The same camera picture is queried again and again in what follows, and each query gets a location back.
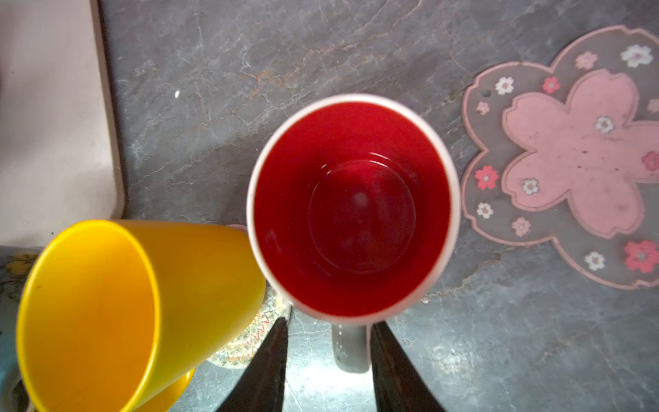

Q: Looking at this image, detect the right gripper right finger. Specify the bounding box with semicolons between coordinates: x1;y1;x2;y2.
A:
370;322;446;412

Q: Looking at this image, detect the blue floral mug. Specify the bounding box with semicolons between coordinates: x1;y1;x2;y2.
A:
1;247;41;411

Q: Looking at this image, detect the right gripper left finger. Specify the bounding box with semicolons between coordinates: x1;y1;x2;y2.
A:
216;317;288;412

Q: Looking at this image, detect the pink flower coaster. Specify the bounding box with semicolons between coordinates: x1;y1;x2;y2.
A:
462;25;658;290

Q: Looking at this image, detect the beige serving tray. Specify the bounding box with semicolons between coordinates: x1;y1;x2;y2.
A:
1;1;125;247

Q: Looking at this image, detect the white braided coaster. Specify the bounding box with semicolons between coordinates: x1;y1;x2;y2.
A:
207;284;292;369

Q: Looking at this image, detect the yellow mug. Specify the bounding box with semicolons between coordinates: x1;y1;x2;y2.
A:
16;220;265;411

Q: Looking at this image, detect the red interior mug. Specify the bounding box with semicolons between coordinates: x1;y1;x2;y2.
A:
246;94;461;374

